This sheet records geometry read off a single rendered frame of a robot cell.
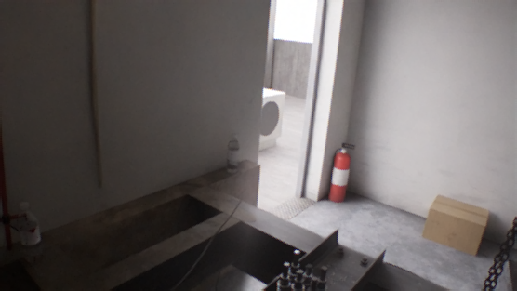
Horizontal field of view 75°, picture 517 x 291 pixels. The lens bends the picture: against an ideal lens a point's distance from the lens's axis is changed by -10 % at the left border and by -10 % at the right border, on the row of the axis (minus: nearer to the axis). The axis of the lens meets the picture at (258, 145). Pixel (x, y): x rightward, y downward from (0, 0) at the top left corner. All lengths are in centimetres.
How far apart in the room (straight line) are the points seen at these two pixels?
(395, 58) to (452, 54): 46
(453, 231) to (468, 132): 77
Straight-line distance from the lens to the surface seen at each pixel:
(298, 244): 146
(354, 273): 135
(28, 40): 138
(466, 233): 302
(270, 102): 430
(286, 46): 806
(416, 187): 336
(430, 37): 316
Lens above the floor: 145
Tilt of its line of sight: 19 degrees down
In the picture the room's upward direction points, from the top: 5 degrees clockwise
